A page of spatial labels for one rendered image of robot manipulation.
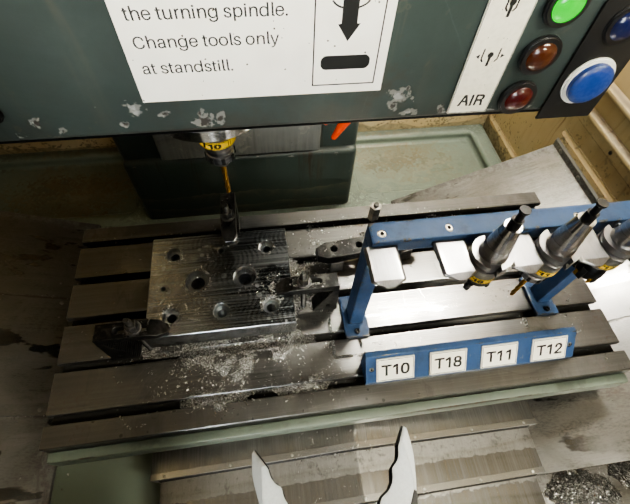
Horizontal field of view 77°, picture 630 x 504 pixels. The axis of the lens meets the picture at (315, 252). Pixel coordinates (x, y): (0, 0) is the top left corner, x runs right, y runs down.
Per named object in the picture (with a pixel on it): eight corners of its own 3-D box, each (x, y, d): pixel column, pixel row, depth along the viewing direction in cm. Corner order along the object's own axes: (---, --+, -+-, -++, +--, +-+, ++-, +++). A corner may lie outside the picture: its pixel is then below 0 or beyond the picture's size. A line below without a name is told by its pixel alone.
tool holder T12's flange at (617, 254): (619, 229, 67) (630, 220, 65) (643, 260, 64) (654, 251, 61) (586, 235, 66) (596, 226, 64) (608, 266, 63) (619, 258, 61)
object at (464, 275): (478, 280, 60) (480, 277, 59) (445, 283, 59) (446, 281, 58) (463, 241, 63) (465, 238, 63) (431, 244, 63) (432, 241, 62)
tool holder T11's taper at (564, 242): (568, 233, 63) (595, 205, 57) (580, 256, 60) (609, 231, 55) (541, 234, 62) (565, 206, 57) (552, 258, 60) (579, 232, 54)
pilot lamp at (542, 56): (549, 73, 27) (567, 42, 25) (518, 75, 27) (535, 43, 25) (545, 68, 27) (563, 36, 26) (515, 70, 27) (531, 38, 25)
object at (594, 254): (612, 265, 62) (616, 263, 61) (581, 269, 61) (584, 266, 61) (589, 229, 66) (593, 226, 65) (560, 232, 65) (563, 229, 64)
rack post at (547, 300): (557, 314, 91) (655, 242, 66) (535, 317, 91) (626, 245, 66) (538, 276, 96) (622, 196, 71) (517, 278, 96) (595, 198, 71)
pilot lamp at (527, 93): (526, 113, 30) (541, 86, 28) (498, 114, 30) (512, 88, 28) (523, 107, 30) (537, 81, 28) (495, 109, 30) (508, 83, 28)
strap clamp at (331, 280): (336, 308, 90) (342, 276, 77) (278, 315, 88) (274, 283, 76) (333, 295, 92) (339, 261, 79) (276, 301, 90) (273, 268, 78)
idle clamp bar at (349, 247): (420, 256, 98) (427, 241, 93) (317, 275, 94) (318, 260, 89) (413, 240, 101) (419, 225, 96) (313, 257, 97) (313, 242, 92)
